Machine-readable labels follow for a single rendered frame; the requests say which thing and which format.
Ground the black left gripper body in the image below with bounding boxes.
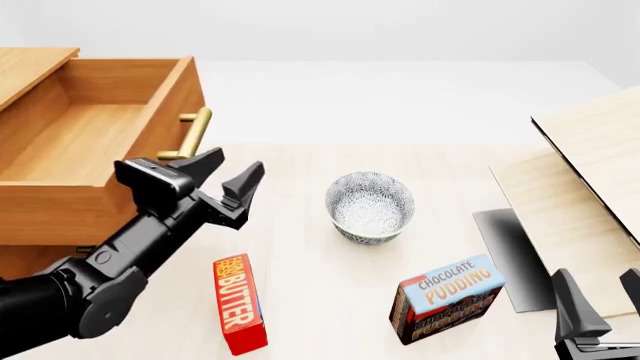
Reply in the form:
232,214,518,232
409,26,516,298
187,188,250,231

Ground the red butter box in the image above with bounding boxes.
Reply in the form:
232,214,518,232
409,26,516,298
212,252,269,357

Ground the pale wooden board structure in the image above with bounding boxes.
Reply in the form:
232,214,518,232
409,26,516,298
488,84,640,321

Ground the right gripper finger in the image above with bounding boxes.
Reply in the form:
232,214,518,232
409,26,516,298
550,267,613,343
618,267,640,313

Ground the wooden cabinet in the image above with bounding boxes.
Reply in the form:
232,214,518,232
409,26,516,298
0,47,102,282

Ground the wooden drawer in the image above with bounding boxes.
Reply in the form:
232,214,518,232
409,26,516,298
0,55,208,247

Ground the patterned blue white bowl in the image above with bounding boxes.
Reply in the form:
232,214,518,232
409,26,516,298
324,170,417,247

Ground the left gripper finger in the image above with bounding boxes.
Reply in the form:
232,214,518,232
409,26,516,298
166,146,226,189
221,160,266,212

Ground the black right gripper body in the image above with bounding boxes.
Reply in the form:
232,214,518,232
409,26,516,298
553,332,640,360

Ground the chocolate pudding box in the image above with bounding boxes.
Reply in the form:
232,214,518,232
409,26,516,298
388,253,507,347

